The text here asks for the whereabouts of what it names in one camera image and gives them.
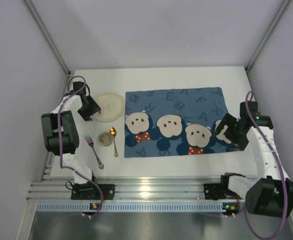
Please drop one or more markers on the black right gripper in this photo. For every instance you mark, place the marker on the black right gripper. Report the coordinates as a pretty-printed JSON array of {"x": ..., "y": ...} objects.
[{"x": 231, "y": 131}]

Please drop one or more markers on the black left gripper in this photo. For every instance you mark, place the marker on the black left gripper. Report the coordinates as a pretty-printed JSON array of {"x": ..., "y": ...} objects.
[{"x": 91, "y": 109}]

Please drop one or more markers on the cream round plate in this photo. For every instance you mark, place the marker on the cream round plate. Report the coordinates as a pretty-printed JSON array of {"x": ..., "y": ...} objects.
[{"x": 112, "y": 107}]

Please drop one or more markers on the blue cartoon mouse placemat cloth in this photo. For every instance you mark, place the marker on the blue cartoon mouse placemat cloth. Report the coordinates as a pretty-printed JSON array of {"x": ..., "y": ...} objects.
[{"x": 174, "y": 122}]

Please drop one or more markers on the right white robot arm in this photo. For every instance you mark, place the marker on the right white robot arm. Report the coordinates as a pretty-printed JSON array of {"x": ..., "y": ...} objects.
[{"x": 271, "y": 194}]

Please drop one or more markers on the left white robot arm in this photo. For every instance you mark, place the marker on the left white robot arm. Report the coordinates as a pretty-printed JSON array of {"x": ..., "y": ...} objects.
[{"x": 60, "y": 133}]

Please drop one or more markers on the gold spoon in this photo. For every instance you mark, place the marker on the gold spoon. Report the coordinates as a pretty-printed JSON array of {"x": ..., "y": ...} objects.
[{"x": 113, "y": 133}]

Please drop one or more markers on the small glass cup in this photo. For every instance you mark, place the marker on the small glass cup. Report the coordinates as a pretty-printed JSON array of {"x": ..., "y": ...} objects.
[{"x": 105, "y": 139}]

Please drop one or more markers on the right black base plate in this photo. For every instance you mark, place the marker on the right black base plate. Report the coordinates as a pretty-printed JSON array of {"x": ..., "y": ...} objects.
[{"x": 216, "y": 191}]

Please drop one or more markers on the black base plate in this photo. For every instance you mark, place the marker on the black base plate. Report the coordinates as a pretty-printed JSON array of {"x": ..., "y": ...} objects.
[
  {"x": 216, "y": 191},
  {"x": 88, "y": 191}
]

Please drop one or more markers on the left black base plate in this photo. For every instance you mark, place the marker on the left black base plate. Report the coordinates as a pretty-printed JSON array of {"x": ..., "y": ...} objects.
[{"x": 88, "y": 191}]

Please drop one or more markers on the aluminium mounting rail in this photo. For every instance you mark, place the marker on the aluminium mounting rail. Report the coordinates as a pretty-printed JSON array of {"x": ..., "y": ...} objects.
[{"x": 137, "y": 188}]

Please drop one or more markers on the left aluminium frame post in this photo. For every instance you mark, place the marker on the left aluminium frame post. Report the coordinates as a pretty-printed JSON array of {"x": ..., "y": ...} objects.
[{"x": 46, "y": 34}]

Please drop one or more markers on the aluminium frame post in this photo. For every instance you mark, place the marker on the aluminium frame post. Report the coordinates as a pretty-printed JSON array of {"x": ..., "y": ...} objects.
[
  {"x": 46, "y": 34},
  {"x": 268, "y": 33}
]

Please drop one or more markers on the slotted grey cable duct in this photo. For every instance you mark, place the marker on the slotted grey cable duct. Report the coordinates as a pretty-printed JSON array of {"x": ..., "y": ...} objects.
[{"x": 148, "y": 207}]

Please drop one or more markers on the right aluminium frame post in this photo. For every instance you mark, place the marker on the right aluminium frame post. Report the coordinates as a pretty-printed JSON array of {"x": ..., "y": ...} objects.
[{"x": 268, "y": 33}]

